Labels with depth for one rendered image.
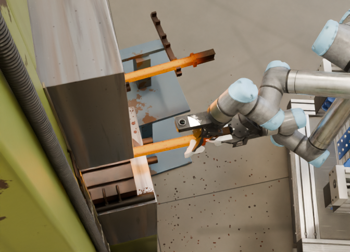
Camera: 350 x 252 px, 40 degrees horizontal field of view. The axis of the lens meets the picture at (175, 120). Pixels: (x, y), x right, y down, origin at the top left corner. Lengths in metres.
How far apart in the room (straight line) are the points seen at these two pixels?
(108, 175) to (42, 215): 0.99
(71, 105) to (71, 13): 0.17
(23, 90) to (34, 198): 0.13
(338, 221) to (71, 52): 1.87
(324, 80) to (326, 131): 0.30
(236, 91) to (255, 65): 1.65
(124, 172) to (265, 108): 0.51
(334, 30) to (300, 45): 1.60
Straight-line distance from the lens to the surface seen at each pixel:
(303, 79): 1.49
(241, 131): 1.66
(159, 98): 2.11
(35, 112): 0.57
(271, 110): 1.46
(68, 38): 0.92
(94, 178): 1.61
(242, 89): 1.40
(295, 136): 1.80
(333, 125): 1.72
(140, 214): 1.74
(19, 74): 0.50
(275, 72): 1.52
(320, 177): 2.56
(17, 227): 0.66
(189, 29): 3.16
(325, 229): 2.48
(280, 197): 2.70
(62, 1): 0.97
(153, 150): 1.61
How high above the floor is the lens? 2.49
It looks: 63 degrees down
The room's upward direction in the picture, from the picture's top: 4 degrees clockwise
